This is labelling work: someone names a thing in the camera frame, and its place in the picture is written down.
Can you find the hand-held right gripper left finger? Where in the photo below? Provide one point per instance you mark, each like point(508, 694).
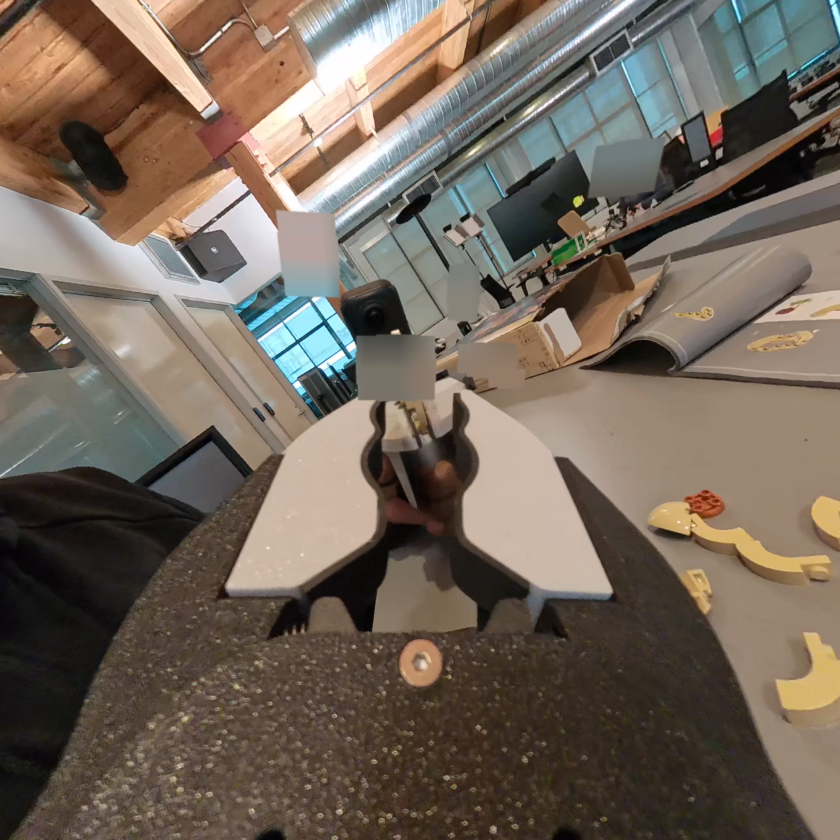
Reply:
point(308, 518)

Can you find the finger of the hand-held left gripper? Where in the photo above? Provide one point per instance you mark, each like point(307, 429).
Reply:
point(401, 433)
point(441, 420)

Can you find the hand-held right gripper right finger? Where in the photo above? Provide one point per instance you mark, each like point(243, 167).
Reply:
point(531, 518)

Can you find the person's left forearm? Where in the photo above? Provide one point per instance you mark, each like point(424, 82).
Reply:
point(79, 590)

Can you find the grey desk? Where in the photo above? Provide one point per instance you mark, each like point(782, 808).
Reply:
point(623, 446)

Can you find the black desk monitor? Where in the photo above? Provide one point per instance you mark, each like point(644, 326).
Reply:
point(695, 141)

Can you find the wooden edged office desk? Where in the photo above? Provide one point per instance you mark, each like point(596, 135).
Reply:
point(774, 154)

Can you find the person's left hand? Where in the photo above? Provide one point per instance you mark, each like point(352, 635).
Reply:
point(441, 492)

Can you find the black floor lamp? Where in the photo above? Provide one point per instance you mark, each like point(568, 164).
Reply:
point(413, 205)

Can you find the black framed screen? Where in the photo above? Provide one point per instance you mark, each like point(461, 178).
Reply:
point(197, 479)

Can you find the studio light on stand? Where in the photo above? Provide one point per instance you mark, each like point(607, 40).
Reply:
point(467, 226)

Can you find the tan quarter dome brick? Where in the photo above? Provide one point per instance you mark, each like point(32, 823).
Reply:
point(666, 518)

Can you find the frosted glass door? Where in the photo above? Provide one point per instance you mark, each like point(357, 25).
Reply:
point(243, 354)
point(164, 367)

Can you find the tan hollow corner brick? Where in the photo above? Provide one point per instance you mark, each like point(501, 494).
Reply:
point(697, 587)

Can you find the large black monitor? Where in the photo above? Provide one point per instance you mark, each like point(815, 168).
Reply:
point(525, 210)

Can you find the tan arch brick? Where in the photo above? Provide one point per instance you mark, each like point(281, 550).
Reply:
point(715, 541)
point(781, 571)
point(810, 695)
point(828, 525)

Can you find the torn cardboard box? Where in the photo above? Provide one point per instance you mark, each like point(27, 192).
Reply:
point(590, 308)

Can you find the green box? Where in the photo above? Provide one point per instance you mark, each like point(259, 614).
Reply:
point(565, 253)

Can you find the grey instruction booklet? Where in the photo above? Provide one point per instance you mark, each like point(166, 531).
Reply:
point(722, 308)

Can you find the black dome lamp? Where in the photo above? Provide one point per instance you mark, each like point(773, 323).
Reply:
point(92, 154)

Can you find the black office chair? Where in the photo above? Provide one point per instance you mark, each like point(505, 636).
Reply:
point(754, 111)

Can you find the black wall speaker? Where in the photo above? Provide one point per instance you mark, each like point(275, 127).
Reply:
point(213, 256)

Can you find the white wall vent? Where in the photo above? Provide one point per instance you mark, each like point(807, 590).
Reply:
point(161, 259)

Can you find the wide silver ventilation duct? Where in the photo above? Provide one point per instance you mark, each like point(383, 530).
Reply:
point(367, 26)

